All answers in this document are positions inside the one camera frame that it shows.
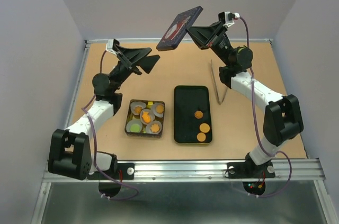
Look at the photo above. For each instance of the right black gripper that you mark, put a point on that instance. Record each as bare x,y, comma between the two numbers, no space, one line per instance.
203,35

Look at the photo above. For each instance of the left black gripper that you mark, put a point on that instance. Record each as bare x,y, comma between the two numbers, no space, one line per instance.
129,56

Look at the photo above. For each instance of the gold tin lid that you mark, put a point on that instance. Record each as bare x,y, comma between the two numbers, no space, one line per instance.
177,30

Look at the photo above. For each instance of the orange swirl cookie top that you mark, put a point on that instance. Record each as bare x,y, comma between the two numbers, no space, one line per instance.
138,109

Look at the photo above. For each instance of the orange swirl cookie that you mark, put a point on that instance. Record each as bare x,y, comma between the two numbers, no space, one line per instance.
138,109
198,114

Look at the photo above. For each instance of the orange fish cookie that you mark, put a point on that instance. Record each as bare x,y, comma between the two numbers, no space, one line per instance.
146,117

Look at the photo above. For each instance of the metal tongs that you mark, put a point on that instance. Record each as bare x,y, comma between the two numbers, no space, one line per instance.
220,98

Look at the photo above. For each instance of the green round cookie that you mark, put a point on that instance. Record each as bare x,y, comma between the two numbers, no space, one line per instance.
135,128

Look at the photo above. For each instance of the orange flower cookie bottom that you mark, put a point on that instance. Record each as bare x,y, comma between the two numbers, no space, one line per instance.
155,128

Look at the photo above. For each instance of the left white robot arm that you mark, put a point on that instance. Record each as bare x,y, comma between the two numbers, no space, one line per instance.
70,153

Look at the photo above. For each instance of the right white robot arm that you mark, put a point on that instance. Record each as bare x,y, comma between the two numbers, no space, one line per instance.
282,114

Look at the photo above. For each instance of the white paper cup top-left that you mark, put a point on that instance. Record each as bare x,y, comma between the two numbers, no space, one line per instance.
137,103

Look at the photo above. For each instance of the white paper cup top-right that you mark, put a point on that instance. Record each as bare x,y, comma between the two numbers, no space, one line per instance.
160,115

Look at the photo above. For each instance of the white paper cup centre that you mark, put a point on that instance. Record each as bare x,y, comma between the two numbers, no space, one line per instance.
151,113

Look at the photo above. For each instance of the gold cookie tin box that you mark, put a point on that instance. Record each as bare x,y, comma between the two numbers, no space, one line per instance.
143,133

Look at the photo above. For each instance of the black tray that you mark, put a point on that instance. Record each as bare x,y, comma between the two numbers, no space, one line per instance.
188,100

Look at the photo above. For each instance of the white paper cup bottom-left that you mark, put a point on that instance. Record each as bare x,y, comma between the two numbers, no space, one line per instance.
133,122

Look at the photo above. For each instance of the white paper cup bottom-right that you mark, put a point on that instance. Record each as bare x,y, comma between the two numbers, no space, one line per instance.
148,127

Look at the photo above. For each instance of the orange swirl cookie right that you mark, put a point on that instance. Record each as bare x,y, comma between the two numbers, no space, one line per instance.
198,114

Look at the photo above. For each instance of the round orange cookie upper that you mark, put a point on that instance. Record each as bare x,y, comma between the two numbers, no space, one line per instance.
204,127

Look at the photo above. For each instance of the round orange cookie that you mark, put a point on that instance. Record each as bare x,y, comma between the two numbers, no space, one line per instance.
201,137
204,127

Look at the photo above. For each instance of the round orange cookie lower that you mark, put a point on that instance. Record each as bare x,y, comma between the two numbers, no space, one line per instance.
201,137

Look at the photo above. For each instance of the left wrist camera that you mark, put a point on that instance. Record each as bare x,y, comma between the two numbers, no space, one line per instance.
111,46

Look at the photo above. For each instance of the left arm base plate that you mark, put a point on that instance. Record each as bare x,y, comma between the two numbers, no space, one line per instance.
122,173

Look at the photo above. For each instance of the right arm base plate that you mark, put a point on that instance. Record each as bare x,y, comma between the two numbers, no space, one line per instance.
243,170

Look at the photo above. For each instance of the aluminium rail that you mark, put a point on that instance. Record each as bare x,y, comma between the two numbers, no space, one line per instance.
203,171

